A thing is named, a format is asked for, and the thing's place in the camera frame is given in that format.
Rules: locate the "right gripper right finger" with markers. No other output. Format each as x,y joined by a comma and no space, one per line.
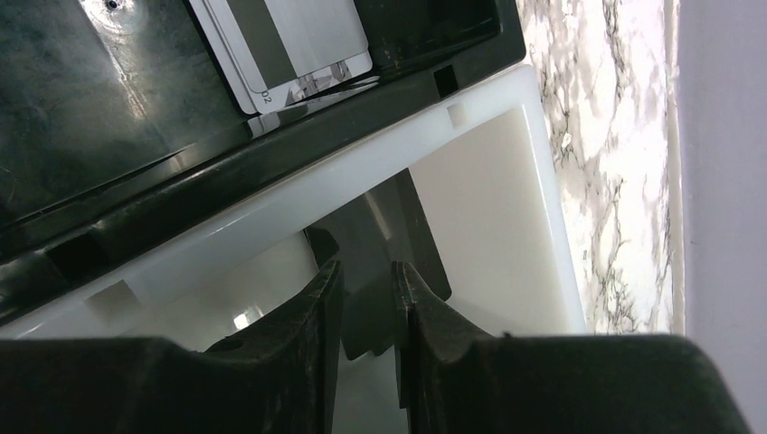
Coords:
453,377

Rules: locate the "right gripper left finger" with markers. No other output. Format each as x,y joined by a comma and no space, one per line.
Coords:
277,375

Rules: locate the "black magnetic stripe card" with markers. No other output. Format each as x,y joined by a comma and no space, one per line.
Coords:
367,235

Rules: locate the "silver card in tray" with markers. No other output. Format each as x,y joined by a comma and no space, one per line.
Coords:
275,54

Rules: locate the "white middle sorting tray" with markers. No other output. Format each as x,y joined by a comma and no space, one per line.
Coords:
481,165

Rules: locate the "black left sorting tray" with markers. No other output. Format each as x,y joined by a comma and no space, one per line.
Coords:
119,132

